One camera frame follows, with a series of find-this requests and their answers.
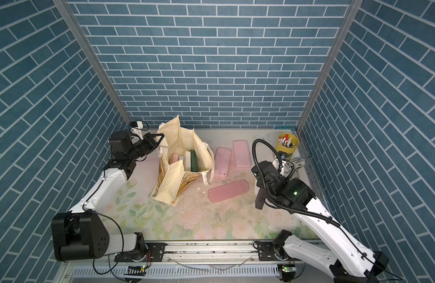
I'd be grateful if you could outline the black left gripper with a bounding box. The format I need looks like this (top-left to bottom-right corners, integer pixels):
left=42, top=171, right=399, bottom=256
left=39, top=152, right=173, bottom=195
left=126, top=133, right=164, bottom=161

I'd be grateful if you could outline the floral cream canvas bag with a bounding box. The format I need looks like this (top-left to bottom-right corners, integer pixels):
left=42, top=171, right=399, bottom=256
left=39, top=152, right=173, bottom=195
left=150, top=116, right=215, bottom=206

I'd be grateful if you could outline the rounded pink pouch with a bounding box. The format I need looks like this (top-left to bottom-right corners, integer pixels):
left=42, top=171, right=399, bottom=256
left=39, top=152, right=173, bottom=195
left=208, top=180, right=249, bottom=204

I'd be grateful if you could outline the pink pencil case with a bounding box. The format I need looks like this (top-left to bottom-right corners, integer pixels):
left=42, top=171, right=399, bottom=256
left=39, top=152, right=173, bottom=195
left=233, top=140, right=252, bottom=170
left=214, top=147, right=232, bottom=179

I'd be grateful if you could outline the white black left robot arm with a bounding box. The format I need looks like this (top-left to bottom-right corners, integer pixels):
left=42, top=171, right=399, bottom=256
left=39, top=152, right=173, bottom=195
left=51, top=130, right=164, bottom=262

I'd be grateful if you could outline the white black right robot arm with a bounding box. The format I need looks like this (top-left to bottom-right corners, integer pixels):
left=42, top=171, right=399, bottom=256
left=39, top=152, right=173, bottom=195
left=251, top=161, right=389, bottom=283

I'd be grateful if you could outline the dark green case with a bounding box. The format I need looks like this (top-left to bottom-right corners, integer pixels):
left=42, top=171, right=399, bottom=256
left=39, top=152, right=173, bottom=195
left=190, top=150, right=199, bottom=172

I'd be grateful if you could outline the yellow pen cup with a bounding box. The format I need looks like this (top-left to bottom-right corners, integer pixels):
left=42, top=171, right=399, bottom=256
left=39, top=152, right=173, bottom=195
left=275, top=133, right=300, bottom=158

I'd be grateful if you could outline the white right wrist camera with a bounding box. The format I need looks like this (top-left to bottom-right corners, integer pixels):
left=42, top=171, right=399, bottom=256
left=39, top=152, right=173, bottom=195
left=272, top=159, right=296, bottom=179

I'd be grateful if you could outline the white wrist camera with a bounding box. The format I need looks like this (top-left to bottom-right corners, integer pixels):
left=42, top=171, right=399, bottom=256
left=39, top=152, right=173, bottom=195
left=129, top=120, right=149, bottom=139
left=272, top=159, right=296, bottom=179

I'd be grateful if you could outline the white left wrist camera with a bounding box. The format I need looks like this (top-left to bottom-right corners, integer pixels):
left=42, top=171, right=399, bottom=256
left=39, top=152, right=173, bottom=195
left=129, top=120, right=149, bottom=139

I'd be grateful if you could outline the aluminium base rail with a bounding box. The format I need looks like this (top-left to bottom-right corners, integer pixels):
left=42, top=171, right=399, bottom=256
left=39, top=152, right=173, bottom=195
left=51, top=239, right=367, bottom=283

